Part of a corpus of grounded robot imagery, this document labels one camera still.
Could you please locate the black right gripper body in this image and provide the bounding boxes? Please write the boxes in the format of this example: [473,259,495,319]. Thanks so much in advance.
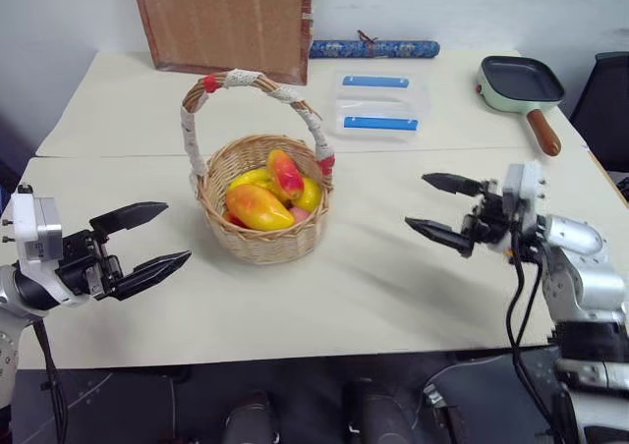
[459,178,517,256]

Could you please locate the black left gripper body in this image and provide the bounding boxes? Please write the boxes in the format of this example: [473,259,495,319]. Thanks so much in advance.
[54,226,124,302]

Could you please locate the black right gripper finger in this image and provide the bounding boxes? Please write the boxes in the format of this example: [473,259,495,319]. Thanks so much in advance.
[404,215,476,259]
[421,171,486,198]

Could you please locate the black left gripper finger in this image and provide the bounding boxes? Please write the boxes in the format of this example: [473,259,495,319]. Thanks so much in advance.
[88,200,170,235]
[114,249,193,302]

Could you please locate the clear plastic box blue clips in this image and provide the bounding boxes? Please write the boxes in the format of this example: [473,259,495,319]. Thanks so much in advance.
[329,68,434,144]

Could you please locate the large orange yellow mango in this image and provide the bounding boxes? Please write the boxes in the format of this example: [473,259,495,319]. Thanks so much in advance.
[225,183,297,233]

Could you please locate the yellow fruit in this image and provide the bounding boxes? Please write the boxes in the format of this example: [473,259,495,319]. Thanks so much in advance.
[292,176,324,214]
[228,167,276,195]

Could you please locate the pink peach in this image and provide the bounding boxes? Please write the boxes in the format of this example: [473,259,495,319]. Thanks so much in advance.
[287,205,314,226]

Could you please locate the blue patterned rolled scroll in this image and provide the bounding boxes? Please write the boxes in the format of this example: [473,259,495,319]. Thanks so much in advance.
[308,29,441,62]

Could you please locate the small red yellow mango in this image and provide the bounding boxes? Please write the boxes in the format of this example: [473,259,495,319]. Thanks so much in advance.
[265,148,307,202]

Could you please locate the black chair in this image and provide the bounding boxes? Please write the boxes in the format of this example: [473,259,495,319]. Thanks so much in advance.
[568,50,629,173]

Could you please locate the dark rounded shape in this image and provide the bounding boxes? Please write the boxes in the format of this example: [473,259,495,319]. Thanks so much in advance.
[340,377,425,444]
[222,389,282,444]

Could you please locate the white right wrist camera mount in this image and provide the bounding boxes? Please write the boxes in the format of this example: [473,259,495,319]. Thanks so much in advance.
[499,161,549,259]

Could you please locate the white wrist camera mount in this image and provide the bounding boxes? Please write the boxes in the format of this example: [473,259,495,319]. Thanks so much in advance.
[499,161,549,259]
[1,184,94,308]

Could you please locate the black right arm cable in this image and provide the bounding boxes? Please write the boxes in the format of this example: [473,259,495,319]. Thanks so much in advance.
[504,226,591,444]

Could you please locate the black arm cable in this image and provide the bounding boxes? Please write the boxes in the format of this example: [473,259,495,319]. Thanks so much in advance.
[504,226,591,444]
[31,317,69,444]

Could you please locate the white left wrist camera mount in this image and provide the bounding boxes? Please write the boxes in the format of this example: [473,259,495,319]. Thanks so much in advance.
[1,184,94,308]

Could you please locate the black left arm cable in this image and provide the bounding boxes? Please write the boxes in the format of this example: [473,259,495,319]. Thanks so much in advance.
[31,317,69,444]

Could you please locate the wicker basket with handle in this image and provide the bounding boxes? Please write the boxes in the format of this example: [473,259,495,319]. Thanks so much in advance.
[179,69,338,266]

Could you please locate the green electric pan brown handle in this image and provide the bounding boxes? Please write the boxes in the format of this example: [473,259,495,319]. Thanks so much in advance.
[475,54,568,158]

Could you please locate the cork board with wooden frame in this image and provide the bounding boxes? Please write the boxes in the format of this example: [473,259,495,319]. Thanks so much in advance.
[129,0,315,87]

